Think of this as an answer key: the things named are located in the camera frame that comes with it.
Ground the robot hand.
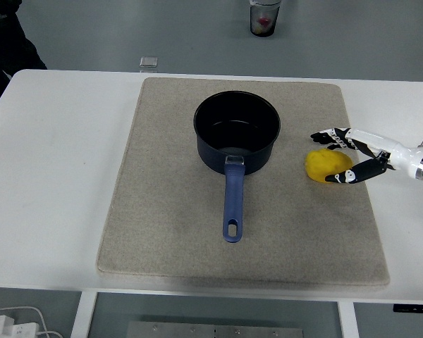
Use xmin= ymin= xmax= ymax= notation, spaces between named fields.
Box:
xmin=309 ymin=126 xmax=423 ymax=186

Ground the black table control panel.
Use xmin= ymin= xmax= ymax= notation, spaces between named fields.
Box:
xmin=393 ymin=303 xmax=423 ymax=313

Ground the white table leg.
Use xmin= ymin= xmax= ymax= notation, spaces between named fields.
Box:
xmin=337 ymin=301 xmax=360 ymax=338
xmin=70 ymin=291 xmax=98 ymax=338

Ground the dark waste bin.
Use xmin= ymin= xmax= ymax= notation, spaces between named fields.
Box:
xmin=249 ymin=0 xmax=282 ymax=37

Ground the beige table mat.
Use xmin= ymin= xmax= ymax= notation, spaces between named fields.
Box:
xmin=97 ymin=77 xmax=391 ymax=287

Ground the grey metal plate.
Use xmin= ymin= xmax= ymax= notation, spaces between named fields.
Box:
xmin=126 ymin=320 xmax=306 ymax=338

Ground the person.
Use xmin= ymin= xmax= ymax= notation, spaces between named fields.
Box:
xmin=0 ymin=0 xmax=49 ymax=100

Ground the white power adapter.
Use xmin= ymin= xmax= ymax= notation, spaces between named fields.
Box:
xmin=0 ymin=315 xmax=39 ymax=338

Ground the blue pot with handle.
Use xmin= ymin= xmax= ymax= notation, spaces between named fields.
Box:
xmin=193 ymin=90 xmax=282 ymax=244

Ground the white cable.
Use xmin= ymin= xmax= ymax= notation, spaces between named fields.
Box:
xmin=0 ymin=305 xmax=63 ymax=338

